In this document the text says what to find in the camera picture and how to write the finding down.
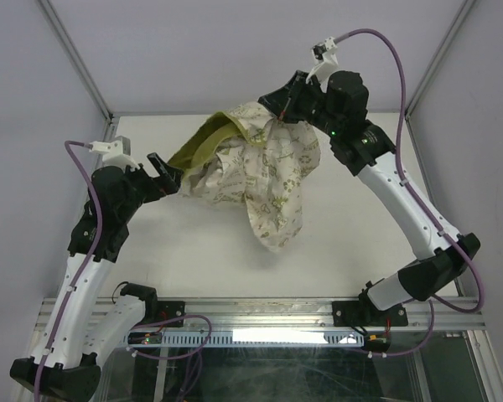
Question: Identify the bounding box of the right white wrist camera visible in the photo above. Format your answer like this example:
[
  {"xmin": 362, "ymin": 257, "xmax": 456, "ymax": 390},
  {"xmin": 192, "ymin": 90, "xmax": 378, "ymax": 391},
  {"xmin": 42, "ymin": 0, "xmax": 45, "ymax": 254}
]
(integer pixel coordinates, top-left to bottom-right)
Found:
[{"xmin": 306, "ymin": 37, "xmax": 339, "ymax": 84}]

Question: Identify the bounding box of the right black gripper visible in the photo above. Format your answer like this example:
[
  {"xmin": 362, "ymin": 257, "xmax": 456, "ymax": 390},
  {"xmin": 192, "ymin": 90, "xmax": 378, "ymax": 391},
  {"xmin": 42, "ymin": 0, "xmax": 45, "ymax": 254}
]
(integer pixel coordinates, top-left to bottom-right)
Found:
[{"xmin": 259, "ymin": 70, "xmax": 343, "ymax": 137}]

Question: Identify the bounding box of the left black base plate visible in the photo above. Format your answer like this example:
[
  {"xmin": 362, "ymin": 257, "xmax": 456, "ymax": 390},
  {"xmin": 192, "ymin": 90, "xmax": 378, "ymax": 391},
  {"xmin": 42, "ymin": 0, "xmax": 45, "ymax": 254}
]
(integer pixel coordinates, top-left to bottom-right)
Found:
[{"xmin": 139, "ymin": 300, "xmax": 186, "ymax": 326}]

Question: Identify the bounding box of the right aluminium frame post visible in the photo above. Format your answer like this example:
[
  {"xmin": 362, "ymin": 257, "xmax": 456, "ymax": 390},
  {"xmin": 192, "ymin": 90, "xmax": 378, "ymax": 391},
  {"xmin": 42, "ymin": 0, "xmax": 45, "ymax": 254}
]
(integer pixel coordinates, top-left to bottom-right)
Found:
[{"xmin": 404, "ymin": 0, "xmax": 479, "ymax": 121}]

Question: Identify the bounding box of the purple cable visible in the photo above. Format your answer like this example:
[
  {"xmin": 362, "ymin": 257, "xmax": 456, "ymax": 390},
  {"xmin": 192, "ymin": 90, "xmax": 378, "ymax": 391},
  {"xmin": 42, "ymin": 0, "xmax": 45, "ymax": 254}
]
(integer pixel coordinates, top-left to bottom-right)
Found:
[
  {"xmin": 334, "ymin": 28, "xmax": 487, "ymax": 359},
  {"xmin": 33, "ymin": 140, "xmax": 213, "ymax": 402}
]

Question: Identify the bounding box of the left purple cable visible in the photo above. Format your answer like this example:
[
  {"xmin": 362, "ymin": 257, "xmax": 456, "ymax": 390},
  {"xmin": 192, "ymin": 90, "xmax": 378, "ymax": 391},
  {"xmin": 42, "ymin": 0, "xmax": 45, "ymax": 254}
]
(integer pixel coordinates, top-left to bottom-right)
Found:
[{"xmin": 33, "ymin": 140, "xmax": 213, "ymax": 402}]

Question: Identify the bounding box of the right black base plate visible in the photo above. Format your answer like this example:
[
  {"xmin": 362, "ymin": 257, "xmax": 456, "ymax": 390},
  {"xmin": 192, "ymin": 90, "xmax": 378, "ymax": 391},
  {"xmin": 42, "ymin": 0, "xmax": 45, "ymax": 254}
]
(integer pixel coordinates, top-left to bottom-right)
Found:
[{"xmin": 331, "ymin": 300, "xmax": 408, "ymax": 327}]

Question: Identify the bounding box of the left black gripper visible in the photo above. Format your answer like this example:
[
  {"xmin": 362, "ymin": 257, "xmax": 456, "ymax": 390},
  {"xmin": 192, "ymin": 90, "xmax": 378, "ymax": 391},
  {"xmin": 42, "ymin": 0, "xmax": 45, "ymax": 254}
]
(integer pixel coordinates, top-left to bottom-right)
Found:
[{"xmin": 118, "ymin": 152, "xmax": 183, "ymax": 221}]

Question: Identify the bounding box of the slotted grey cable duct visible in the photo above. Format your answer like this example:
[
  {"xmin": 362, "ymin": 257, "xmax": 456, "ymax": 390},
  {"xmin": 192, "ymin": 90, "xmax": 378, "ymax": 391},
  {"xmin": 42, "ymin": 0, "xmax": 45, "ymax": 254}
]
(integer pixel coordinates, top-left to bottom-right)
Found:
[{"xmin": 125, "ymin": 327, "xmax": 364, "ymax": 348}]

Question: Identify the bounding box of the aluminium mounting rail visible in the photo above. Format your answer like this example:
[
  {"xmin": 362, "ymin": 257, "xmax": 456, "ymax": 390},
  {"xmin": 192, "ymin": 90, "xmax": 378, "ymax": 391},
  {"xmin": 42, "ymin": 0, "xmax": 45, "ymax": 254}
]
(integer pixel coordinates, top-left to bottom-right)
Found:
[{"xmin": 37, "ymin": 295, "xmax": 487, "ymax": 336}]

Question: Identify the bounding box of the cream green printed jacket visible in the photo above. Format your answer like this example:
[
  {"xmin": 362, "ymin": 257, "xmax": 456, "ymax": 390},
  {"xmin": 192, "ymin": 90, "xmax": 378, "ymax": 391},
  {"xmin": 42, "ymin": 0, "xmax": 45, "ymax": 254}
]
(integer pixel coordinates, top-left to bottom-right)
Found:
[{"xmin": 169, "ymin": 102, "xmax": 321, "ymax": 252}]

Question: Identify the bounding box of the aluminium frame post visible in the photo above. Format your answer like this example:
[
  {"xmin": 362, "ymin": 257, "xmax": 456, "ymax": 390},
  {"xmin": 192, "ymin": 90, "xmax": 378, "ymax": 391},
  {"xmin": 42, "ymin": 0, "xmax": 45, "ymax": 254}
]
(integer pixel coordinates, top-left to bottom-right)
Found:
[
  {"xmin": 404, "ymin": 0, "xmax": 479, "ymax": 121},
  {"xmin": 35, "ymin": 0, "xmax": 113, "ymax": 122}
]

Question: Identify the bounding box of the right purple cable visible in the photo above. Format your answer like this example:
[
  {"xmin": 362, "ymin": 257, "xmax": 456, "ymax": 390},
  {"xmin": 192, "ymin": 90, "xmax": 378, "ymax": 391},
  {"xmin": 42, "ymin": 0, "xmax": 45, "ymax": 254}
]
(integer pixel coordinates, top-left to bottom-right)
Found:
[{"xmin": 334, "ymin": 28, "xmax": 487, "ymax": 359}]

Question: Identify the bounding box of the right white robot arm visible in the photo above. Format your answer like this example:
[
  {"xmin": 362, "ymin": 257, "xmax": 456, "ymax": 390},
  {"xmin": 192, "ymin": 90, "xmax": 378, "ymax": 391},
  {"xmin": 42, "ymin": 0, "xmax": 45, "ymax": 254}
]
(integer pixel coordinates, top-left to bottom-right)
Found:
[{"xmin": 258, "ymin": 71, "xmax": 480, "ymax": 324}]

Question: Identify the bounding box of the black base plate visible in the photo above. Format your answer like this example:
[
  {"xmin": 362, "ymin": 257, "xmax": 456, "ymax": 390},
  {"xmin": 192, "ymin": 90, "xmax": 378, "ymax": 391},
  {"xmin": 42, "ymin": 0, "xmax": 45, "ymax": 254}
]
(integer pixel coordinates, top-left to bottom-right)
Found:
[
  {"xmin": 331, "ymin": 300, "xmax": 408, "ymax": 327},
  {"xmin": 139, "ymin": 300, "xmax": 186, "ymax": 326}
]

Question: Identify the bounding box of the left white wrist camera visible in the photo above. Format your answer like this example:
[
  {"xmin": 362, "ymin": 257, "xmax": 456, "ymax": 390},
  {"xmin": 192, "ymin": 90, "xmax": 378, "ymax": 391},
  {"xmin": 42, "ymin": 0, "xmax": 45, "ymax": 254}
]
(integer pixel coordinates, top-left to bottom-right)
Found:
[{"xmin": 89, "ymin": 136, "xmax": 138, "ymax": 169}]

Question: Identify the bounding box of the left aluminium frame post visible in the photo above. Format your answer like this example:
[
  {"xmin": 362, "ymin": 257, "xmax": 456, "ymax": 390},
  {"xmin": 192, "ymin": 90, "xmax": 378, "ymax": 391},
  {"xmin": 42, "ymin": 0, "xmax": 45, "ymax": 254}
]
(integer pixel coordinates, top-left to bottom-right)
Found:
[{"xmin": 35, "ymin": 0, "xmax": 113, "ymax": 122}]

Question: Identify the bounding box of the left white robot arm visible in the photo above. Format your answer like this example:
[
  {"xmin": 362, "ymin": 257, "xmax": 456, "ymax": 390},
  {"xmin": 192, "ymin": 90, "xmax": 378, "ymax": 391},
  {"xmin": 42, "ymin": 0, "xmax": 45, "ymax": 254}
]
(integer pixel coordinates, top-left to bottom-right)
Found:
[{"xmin": 10, "ymin": 152, "xmax": 183, "ymax": 401}]

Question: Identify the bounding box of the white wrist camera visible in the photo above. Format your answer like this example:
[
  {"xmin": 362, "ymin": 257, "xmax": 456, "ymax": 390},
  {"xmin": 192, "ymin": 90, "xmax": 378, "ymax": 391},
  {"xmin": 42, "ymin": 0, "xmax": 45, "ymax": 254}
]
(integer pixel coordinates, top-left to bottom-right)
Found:
[
  {"xmin": 89, "ymin": 136, "xmax": 138, "ymax": 169},
  {"xmin": 306, "ymin": 37, "xmax": 339, "ymax": 84}
]

